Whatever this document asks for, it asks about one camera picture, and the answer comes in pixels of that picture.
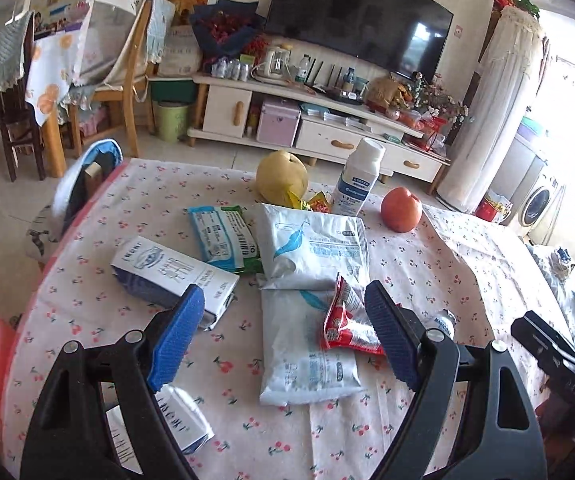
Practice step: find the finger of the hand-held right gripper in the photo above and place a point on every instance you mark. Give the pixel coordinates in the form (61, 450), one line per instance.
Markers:
(542, 332)

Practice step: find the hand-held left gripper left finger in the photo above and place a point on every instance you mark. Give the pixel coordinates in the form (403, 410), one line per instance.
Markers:
(175, 340)

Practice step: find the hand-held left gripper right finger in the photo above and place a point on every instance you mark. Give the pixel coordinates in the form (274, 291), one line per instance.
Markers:
(392, 330)

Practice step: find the red snack wrapper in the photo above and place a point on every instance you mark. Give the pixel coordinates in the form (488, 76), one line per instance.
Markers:
(347, 320)

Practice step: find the yellow snack wrapper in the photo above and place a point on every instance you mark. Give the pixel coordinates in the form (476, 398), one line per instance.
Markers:
(310, 203)

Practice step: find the small white tube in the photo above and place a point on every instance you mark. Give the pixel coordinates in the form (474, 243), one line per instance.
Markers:
(440, 322)

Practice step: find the blue white milk carton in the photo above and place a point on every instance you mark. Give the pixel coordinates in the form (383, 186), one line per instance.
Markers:
(182, 420)
(167, 275)

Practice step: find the white pouch with blue feather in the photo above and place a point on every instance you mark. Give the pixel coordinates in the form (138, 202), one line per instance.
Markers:
(297, 355)
(312, 245)

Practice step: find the green blue wet wipes pack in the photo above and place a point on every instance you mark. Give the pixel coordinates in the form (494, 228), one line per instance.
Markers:
(222, 237)

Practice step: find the red apple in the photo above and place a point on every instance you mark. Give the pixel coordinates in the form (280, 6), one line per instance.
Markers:
(401, 210)

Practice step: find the white washing machine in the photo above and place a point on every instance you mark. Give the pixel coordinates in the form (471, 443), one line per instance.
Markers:
(542, 205)

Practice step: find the red gift box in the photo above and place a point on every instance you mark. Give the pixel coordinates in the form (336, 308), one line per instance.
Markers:
(492, 208)

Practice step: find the white plastic bottle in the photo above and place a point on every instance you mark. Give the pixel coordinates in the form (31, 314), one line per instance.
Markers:
(357, 180)

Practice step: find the marbled stool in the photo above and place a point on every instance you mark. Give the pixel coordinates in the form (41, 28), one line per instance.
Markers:
(42, 235)

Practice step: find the blue white child seat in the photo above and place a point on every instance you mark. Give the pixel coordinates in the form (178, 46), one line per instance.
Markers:
(80, 180)

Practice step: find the yellow pear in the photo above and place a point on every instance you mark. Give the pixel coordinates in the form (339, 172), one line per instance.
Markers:
(282, 175)

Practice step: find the white television cabinet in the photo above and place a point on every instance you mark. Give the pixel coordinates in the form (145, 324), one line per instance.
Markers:
(327, 135)

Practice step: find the light green waste bin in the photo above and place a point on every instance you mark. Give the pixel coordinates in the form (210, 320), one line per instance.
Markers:
(172, 122)

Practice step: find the standing air conditioner with cover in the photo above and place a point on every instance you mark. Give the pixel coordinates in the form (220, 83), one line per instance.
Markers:
(497, 110)

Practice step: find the pink storage box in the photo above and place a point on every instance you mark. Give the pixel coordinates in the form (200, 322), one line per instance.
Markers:
(278, 122)

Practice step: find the dried flower bunch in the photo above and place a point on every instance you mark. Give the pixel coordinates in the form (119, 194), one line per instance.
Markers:
(440, 97)

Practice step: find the golden brown ornament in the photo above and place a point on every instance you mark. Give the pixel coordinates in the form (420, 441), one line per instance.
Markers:
(387, 92)

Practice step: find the dark green bin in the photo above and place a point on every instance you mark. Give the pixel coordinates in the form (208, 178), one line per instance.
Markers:
(172, 91)

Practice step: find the green label water bottle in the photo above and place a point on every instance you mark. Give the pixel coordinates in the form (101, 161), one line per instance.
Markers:
(303, 71)

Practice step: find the row of silver cans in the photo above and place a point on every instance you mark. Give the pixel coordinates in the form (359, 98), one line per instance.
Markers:
(230, 68)

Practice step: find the white printed bag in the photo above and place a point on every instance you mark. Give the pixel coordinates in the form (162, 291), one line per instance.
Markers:
(180, 52)

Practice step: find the white electric kettle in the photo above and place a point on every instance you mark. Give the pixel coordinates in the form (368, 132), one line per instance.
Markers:
(273, 62)

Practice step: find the dining table with fruit cloth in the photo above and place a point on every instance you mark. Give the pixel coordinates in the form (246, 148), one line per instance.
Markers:
(50, 75)

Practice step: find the wooden chair with white cover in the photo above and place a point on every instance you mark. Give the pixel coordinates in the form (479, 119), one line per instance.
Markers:
(117, 35)

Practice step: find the dark blue flower bouquet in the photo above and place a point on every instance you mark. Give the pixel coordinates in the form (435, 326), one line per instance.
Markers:
(225, 27)

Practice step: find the black flat television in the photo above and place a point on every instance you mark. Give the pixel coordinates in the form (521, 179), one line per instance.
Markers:
(357, 10)

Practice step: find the dark chair with green cover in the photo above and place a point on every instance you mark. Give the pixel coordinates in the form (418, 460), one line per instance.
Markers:
(15, 60)

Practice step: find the red flower decoration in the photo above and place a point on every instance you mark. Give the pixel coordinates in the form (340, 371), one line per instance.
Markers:
(515, 1)

